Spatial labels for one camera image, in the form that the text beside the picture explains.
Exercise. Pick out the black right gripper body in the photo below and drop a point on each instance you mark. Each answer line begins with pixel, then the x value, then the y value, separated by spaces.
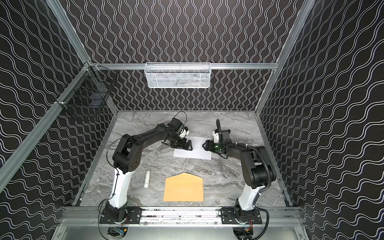
pixel 212 145

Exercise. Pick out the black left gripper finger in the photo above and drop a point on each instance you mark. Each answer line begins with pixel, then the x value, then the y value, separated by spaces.
pixel 186 147
pixel 176 141

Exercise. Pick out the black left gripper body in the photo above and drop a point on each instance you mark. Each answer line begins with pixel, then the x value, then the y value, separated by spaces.
pixel 177 141

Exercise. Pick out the white paper letter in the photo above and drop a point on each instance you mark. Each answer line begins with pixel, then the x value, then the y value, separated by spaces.
pixel 198 151

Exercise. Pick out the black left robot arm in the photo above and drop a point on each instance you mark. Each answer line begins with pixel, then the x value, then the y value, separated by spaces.
pixel 127 158

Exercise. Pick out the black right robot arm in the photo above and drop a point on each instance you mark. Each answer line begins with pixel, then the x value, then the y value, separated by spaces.
pixel 257 170

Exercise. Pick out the brown paper envelope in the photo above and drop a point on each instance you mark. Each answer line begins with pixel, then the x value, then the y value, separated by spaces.
pixel 184 188

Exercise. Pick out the white glue stick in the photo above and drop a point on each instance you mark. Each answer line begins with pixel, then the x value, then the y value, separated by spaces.
pixel 147 179

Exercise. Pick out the aluminium back crossbar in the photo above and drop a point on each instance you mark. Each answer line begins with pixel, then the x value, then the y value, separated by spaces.
pixel 184 66

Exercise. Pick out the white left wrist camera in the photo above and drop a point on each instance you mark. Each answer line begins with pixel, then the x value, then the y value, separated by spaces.
pixel 184 132

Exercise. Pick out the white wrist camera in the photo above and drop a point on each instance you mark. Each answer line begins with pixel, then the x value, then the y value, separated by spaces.
pixel 216 136
pixel 184 132

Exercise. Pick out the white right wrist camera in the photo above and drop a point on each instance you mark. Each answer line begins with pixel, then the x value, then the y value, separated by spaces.
pixel 216 136

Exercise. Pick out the white wire mesh basket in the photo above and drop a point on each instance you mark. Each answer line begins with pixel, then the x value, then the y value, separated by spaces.
pixel 178 78

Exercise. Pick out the black wire basket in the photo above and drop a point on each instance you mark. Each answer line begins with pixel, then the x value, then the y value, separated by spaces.
pixel 89 100

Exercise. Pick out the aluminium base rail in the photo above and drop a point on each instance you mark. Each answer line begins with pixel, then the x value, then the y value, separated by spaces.
pixel 200 217

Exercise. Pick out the aluminium left side rail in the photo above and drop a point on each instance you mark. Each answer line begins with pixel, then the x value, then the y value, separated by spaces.
pixel 16 160

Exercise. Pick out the aluminium frame corner post right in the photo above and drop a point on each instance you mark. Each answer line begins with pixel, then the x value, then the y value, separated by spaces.
pixel 288 46

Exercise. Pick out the aluminium frame corner post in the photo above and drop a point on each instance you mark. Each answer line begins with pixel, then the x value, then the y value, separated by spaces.
pixel 288 46
pixel 65 23

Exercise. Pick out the aluminium frame corner post left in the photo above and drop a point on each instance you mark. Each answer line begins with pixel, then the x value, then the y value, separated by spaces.
pixel 65 23

